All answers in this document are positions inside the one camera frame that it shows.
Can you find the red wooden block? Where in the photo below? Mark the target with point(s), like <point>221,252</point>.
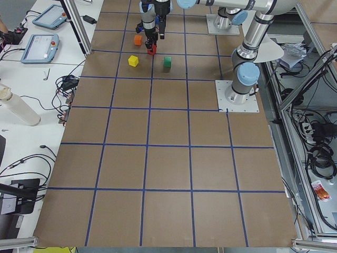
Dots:
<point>152,50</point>

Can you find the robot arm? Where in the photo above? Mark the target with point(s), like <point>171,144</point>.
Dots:
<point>147,12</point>
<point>246,72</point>

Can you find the orange wooden block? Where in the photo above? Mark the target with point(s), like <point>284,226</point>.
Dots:
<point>138,40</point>

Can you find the green wooden block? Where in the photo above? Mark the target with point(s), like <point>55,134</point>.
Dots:
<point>167,63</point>

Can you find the yellow wooden block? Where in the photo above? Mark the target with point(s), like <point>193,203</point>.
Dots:
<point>133,61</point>

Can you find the black power adapter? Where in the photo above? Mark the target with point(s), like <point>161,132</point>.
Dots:
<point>89,19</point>

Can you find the far teach pendant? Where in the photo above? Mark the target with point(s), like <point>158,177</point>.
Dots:
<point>51,18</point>

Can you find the teach pendant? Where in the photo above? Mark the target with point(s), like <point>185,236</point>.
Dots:
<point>51,18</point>
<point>40,49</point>

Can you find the near teach pendant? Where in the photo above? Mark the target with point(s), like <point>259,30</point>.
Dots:
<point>40,49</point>

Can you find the white bottle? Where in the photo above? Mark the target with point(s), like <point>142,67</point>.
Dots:
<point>19,107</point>

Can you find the black laptop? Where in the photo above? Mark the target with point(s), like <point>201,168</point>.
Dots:
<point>2,148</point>

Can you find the red snack packet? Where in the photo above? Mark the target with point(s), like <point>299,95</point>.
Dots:
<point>320,191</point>

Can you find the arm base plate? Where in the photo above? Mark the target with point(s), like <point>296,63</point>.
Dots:
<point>217,25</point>
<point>229,101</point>

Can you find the aluminium frame post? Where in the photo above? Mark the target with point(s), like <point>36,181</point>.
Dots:
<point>76,23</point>

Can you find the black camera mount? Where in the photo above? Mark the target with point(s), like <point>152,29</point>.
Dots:
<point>19,197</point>

